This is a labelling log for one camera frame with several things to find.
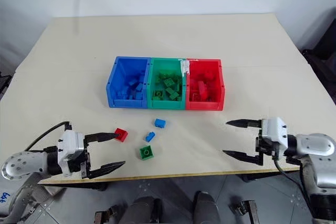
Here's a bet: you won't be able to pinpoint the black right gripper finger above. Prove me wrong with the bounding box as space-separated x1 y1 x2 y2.
226 119 264 130
222 150 264 166

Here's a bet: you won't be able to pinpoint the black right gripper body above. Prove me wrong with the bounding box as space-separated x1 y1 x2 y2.
256 129 279 161

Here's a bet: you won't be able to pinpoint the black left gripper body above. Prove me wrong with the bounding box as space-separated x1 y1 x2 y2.
67 139 93 180

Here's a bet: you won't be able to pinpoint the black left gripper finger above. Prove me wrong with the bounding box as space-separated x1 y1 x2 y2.
90 161 127 179
84 132 121 144

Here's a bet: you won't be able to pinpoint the red square toy block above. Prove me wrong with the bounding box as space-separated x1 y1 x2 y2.
114 127 129 143

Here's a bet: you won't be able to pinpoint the blue plastic bin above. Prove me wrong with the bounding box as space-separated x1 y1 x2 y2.
106 56 152 109

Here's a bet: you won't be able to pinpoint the green square toy block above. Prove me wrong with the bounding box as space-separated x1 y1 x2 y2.
139 145 154 161

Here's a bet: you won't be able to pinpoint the small blue notched block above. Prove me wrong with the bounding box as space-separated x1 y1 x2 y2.
143 131 156 143

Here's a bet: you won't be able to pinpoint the red plastic bin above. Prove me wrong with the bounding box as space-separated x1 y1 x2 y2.
184 58 226 111

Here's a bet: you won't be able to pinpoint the dark rounded robot leg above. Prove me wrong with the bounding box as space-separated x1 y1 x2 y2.
193 190 222 224
125 196 164 224

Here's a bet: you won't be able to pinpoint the blue rectangular toy block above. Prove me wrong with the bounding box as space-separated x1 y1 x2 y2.
153 118 168 130

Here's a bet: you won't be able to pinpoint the green plastic bin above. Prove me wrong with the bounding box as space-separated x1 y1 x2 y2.
146 57 187 110

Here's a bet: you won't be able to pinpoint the white tape strip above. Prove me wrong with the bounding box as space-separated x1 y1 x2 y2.
177 58 191 78

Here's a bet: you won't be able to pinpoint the dark metal stand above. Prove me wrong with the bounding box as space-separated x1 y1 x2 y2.
0 72 13 97

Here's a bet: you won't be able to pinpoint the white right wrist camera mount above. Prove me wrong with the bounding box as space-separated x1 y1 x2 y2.
261 116 290 154

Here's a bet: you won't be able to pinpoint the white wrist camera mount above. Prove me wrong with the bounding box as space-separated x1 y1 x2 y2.
57 130 86 178
261 116 290 154

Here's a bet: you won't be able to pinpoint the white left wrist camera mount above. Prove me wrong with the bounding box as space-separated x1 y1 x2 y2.
57 130 86 178

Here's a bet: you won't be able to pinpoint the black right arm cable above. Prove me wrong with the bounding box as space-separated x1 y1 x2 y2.
272 155 317 213

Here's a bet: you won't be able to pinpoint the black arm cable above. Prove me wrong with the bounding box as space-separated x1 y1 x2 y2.
272 155 317 213
26 121 73 154

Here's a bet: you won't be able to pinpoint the metal table caster bracket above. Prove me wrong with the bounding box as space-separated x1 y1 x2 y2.
93 205 119 224
230 199 258 224

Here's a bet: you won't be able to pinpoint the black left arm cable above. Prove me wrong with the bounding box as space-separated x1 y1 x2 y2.
26 121 73 154

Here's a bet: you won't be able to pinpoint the black equipment frame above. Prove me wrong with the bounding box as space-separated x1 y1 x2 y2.
301 8 336 107

